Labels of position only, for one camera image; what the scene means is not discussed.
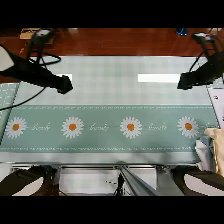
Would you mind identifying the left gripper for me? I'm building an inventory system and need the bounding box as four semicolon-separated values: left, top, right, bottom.
55;74;74;95

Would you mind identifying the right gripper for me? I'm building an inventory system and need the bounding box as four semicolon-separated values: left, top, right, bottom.
176;72;195;91

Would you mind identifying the cream T-shirt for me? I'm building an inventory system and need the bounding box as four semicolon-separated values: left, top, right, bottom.
203;127;224;178

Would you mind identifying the blue object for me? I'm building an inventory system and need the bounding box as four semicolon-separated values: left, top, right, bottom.
175;27;190;37

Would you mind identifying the cardboard box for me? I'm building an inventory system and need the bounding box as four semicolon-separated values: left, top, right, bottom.
18;27;56;46

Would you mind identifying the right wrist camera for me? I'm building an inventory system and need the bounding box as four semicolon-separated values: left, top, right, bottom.
191;31;216;60

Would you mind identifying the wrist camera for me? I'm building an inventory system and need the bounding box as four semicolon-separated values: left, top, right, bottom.
191;31;216;60
29;28;56;60

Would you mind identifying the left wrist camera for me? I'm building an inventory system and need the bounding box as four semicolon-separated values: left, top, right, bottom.
29;28;56;60

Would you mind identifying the silver frame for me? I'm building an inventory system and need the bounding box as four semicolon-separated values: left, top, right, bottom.
9;161;203;197

